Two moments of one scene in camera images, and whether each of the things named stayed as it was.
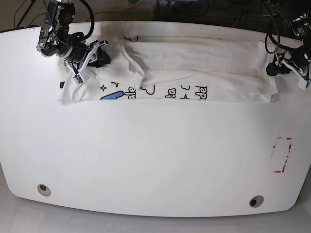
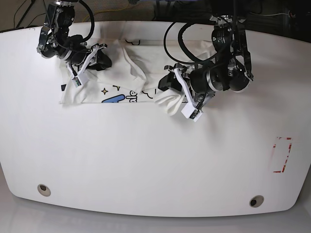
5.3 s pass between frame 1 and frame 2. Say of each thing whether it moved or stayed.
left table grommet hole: stayed
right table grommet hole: stayed
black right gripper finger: moved
